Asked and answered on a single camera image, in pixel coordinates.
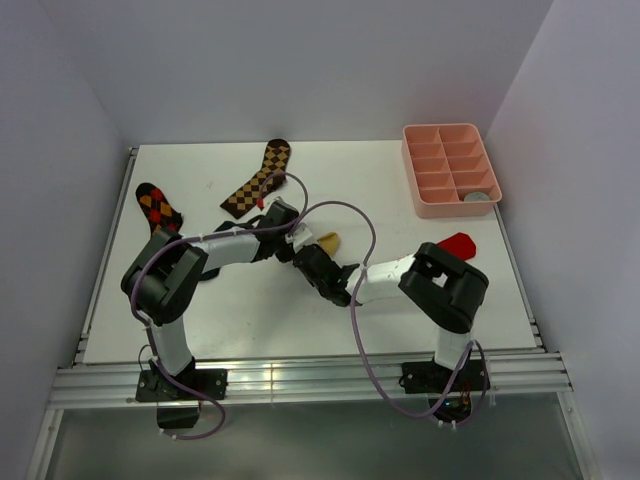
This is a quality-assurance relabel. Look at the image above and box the yellow ankle sock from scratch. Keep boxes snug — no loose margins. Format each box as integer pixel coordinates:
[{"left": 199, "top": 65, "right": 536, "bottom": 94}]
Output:
[{"left": 317, "top": 232, "right": 341, "bottom": 258}]

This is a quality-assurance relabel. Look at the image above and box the grey ankle sock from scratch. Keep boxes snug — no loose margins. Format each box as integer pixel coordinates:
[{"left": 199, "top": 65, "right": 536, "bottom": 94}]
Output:
[{"left": 463, "top": 191, "right": 492, "bottom": 203}]

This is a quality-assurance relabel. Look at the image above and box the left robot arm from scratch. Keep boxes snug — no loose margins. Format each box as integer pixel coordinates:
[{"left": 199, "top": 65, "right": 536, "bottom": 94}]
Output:
[{"left": 121, "top": 199, "right": 299, "bottom": 399}]

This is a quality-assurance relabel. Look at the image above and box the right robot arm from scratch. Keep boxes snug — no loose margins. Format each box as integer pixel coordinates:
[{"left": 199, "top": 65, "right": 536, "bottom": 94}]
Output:
[{"left": 292, "top": 242, "right": 489, "bottom": 390}]

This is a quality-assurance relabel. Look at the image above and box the brown tan argyle sock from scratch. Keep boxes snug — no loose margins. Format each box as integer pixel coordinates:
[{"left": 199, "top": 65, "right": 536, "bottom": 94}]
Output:
[{"left": 220, "top": 139, "right": 291, "bottom": 219}]

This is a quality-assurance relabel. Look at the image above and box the dark navy ankle sock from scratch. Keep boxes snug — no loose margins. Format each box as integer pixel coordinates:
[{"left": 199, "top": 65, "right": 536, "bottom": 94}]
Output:
[{"left": 200, "top": 268, "right": 220, "bottom": 282}]

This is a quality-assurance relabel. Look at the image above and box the red orange argyle sock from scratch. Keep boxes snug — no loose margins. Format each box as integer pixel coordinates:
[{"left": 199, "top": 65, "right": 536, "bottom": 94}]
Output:
[{"left": 135, "top": 182, "right": 184, "bottom": 236}]

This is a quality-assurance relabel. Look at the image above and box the red santa sock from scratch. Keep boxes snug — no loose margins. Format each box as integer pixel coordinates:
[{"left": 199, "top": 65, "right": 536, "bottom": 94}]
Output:
[{"left": 437, "top": 232, "right": 477, "bottom": 261}]

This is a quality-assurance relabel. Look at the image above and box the pink compartment tray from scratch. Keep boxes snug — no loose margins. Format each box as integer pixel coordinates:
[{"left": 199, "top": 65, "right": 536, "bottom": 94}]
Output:
[{"left": 401, "top": 123, "right": 503, "bottom": 219}]

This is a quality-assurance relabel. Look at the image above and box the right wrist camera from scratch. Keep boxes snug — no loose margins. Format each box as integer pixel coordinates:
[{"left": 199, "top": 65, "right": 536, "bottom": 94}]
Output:
[{"left": 285, "top": 223, "right": 316, "bottom": 252}]

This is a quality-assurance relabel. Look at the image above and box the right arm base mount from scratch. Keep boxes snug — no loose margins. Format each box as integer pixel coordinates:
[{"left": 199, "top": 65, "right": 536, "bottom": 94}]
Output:
[{"left": 398, "top": 359, "right": 491, "bottom": 427}]

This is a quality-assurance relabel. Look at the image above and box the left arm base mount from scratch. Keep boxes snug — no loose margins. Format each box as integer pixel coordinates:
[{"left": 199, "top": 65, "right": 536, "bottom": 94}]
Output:
[{"left": 135, "top": 363, "right": 228, "bottom": 433}]

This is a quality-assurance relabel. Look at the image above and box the aluminium frame rail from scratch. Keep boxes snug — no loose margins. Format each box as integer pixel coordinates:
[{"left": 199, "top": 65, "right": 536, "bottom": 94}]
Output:
[{"left": 47, "top": 350, "right": 573, "bottom": 410}]

